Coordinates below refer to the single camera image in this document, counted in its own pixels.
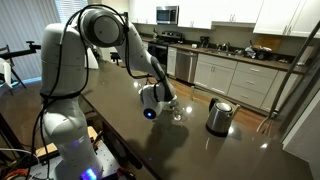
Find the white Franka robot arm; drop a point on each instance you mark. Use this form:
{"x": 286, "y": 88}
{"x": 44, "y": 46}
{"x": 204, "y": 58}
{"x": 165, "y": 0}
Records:
{"x": 63, "y": 56}

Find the narrow white base cabinet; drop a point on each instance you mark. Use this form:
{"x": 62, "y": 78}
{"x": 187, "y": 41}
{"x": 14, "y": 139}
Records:
{"x": 171, "y": 61}

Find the light wooden chair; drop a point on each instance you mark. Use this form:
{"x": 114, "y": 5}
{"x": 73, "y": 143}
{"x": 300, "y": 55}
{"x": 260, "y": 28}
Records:
{"x": 192, "y": 95}

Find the stainless steel dishwasher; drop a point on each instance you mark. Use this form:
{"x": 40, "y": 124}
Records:
{"x": 186, "y": 66}

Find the black stainless steel stove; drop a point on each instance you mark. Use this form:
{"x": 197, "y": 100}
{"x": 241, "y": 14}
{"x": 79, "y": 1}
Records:
{"x": 166, "y": 50}

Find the small white jar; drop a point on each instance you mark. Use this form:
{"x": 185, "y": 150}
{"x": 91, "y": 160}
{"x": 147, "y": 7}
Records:
{"x": 194, "y": 46}

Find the black office chair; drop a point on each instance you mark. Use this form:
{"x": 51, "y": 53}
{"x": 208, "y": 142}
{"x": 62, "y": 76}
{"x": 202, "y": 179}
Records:
{"x": 115, "y": 56}

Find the stainless steel electric kettle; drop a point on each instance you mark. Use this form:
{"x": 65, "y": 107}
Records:
{"x": 218, "y": 116}

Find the black coffee maker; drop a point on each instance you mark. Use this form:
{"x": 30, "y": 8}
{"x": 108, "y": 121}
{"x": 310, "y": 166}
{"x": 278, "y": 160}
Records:
{"x": 204, "y": 41}

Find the white tapered container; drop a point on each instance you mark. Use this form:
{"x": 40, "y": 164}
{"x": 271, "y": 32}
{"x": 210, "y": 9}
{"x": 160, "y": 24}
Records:
{"x": 93, "y": 61}

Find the stainless steel microwave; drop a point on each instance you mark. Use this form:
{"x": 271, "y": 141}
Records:
{"x": 166, "y": 15}

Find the dark kitchen countertop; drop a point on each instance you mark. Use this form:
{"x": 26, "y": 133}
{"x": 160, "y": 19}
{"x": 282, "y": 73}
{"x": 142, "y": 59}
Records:
{"x": 230, "y": 57}

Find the chrome sink faucet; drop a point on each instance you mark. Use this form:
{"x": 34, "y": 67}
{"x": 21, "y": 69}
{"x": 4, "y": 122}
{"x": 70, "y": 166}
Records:
{"x": 226, "y": 46}

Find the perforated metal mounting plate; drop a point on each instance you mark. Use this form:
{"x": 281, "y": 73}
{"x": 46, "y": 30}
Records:
{"x": 106, "y": 160}

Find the white base cabinets with drawers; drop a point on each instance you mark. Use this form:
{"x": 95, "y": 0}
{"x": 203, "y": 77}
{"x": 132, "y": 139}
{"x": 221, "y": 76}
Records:
{"x": 250, "y": 80}

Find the dish rack with dishes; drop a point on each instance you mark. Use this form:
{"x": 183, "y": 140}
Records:
{"x": 256, "y": 52}

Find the wooden cutting board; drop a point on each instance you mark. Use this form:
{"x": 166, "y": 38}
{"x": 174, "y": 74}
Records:
{"x": 268, "y": 42}

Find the grey metal stand bar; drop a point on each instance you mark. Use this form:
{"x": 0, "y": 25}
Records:
{"x": 280, "y": 96}

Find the light wooden block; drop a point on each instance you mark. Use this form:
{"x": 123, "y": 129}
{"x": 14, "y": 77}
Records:
{"x": 46, "y": 150}

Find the grey vertical blinds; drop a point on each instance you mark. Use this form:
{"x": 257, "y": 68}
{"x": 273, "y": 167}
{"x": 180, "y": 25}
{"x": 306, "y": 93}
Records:
{"x": 20, "y": 26}

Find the white plastic chair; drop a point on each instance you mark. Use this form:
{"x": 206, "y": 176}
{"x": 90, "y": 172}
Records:
{"x": 5, "y": 71}

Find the black tripod camera rig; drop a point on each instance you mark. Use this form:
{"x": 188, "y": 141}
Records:
{"x": 16, "y": 53}

